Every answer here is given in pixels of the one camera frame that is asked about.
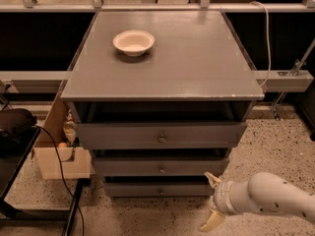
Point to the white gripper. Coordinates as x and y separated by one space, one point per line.
220 197

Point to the grey drawer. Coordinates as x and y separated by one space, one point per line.
179 189
160 135
154 166

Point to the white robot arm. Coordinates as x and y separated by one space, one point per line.
263 193

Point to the grey bottom drawer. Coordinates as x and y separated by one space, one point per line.
179 189

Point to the grey drawer cabinet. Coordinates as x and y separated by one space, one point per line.
195 72

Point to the grey top drawer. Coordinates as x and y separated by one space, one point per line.
160 135

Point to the cardboard box with items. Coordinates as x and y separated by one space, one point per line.
56 160

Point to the white paper bowl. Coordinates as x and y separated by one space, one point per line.
134 43

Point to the black pouch on table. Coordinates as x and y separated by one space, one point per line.
13 123

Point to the metal railing frame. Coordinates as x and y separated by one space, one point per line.
288 81

